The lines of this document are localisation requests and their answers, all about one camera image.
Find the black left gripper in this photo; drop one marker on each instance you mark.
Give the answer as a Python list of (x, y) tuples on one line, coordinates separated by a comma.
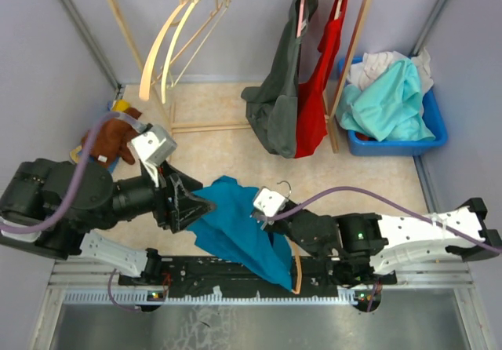
[(187, 207)]

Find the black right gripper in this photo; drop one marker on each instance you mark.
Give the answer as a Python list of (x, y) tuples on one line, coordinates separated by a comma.
[(275, 227)]

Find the orange wooden hanger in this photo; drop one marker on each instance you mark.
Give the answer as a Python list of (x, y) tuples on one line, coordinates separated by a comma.
[(296, 253)]

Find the blue t shirt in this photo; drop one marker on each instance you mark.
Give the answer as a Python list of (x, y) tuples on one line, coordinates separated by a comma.
[(232, 234)]

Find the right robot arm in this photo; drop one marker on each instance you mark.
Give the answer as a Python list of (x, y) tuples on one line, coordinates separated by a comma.
[(368, 246)]

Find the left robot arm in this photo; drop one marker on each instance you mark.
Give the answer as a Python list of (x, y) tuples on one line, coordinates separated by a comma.
[(33, 204)]

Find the red t shirt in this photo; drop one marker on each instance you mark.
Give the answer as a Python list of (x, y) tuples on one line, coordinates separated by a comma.
[(311, 122)]

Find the light wooden hanger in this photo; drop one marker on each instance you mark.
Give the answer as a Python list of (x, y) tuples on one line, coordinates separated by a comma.
[(155, 59)]

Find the grey t shirt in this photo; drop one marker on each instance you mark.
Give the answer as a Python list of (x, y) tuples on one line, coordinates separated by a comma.
[(272, 107)]

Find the cream wooden hanger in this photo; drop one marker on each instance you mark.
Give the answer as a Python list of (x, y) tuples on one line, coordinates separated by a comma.
[(167, 81)]

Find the pink hanger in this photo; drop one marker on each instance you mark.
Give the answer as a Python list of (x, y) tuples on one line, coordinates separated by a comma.
[(302, 21)]

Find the brown cloth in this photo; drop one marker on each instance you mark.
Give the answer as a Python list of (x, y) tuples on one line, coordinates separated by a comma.
[(112, 143)]

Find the blue cloth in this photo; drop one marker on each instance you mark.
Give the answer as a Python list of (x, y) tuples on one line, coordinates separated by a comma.
[(111, 167)]

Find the blue plastic bin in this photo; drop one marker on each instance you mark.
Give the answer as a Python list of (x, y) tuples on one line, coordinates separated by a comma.
[(362, 145)]

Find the yellow cloth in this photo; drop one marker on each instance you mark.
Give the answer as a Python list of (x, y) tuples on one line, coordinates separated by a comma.
[(120, 105)]

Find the beige towel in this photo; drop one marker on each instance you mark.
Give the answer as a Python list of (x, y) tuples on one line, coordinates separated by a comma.
[(75, 154)]

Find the turquoise cloth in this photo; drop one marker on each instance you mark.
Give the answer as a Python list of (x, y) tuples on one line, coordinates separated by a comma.
[(381, 128)]

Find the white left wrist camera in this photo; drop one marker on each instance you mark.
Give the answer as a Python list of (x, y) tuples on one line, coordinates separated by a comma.
[(153, 147)]

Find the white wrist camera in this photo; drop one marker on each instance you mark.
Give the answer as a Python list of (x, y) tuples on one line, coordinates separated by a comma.
[(153, 147), (266, 204)]

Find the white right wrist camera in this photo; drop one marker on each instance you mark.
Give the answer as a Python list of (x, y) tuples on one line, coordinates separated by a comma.
[(266, 204)]

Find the white toothed cable duct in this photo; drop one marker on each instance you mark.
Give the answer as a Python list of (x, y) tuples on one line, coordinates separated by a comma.
[(150, 297)]

